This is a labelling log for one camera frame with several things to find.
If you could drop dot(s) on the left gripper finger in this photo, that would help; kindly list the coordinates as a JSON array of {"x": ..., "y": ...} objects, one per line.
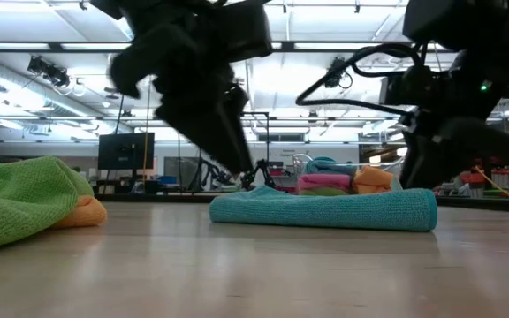
[{"x": 219, "y": 141}]

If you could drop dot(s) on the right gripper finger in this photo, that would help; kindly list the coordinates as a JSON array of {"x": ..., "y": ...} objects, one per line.
[
  {"x": 484, "y": 141},
  {"x": 422, "y": 163}
]

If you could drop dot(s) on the orange microfiber towel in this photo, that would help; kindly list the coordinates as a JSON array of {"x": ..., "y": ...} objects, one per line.
[
  {"x": 82, "y": 214},
  {"x": 371, "y": 179}
]

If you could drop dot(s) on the blue microfiber towel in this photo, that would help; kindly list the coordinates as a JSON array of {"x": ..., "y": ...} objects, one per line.
[
  {"x": 329, "y": 165},
  {"x": 325, "y": 209}
]

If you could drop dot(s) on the green microfiber towel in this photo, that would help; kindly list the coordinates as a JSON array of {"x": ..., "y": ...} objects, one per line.
[
  {"x": 20, "y": 199},
  {"x": 323, "y": 192}
]

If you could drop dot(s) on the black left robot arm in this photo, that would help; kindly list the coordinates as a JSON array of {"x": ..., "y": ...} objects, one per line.
[{"x": 170, "y": 35}]

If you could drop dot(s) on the black distant robot arm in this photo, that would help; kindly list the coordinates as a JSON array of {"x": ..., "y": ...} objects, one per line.
[
  {"x": 261, "y": 172},
  {"x": 214, "y": 172}
]

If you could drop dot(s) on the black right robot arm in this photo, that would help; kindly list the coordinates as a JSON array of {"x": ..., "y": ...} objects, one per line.
[{"x": 480, "y": 26}]

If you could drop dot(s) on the black shelf table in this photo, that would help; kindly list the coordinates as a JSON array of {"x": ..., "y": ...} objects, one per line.
[{"x": 497, "y": 179}]

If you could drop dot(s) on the blue crate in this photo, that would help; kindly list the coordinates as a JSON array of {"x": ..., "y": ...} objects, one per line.
[{"x": 166, "y": 179}]

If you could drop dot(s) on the clear plastic bin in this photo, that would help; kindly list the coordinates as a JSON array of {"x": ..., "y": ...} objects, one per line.
[{"x": 298, "y": 161}]

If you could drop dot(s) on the dark ceiling disc fixture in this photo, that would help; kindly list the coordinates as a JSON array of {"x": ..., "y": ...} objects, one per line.
[{"x": 112, "y": 90}]

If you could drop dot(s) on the black ceiling device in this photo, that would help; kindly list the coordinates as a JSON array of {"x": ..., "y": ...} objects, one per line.
[
  {"x": 335, "y": 75},
  {"x": 49, "y": 70}
]

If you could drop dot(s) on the black rig frame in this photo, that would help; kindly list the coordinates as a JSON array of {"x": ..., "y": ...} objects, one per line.
[{"x": 267, "y": 132}]

